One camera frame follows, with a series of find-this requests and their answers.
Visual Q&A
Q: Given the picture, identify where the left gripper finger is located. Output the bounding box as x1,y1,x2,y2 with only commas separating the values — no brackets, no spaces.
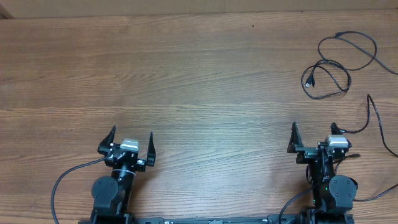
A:
98,126,116,155
146,132,156,167

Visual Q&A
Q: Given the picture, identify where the black USB cable long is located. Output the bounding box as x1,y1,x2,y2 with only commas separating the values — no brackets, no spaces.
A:
334,93,398,203

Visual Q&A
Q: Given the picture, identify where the black USB cable short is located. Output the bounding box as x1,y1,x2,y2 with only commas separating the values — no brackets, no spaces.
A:
317,30,397,75

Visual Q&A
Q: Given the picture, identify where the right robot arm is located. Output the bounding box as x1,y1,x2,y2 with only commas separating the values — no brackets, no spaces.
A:
287,122,358,223

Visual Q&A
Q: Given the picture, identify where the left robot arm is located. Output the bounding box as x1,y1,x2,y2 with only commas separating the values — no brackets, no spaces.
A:
82,128,156,224

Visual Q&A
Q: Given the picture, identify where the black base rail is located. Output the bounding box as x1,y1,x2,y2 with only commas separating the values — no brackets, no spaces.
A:
133,214,302,224

